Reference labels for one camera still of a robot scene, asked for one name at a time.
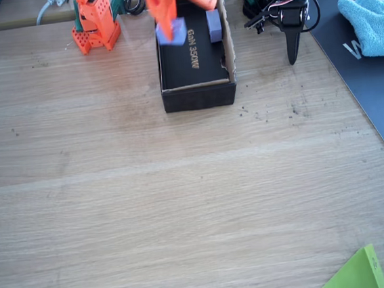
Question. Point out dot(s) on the light blue cloth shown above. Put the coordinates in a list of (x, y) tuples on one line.
[(374, 27)]

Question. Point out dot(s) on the black cardboard box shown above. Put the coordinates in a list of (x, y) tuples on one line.
[(197, 97)]

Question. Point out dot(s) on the small purple foam cube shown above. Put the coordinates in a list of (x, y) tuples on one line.
[(179, 33)]

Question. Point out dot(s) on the long purple foam block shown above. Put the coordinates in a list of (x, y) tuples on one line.
[(214, 26)]

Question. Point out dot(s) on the lime green paper sheet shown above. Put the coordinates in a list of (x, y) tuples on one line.
[(361, 274)]

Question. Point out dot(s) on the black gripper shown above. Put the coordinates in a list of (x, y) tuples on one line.
[(291, 18)]

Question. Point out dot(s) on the dark desk mat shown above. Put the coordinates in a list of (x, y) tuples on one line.
[(359, 83)]

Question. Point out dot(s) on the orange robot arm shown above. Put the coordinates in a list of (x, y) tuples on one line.
[(104, 9)]

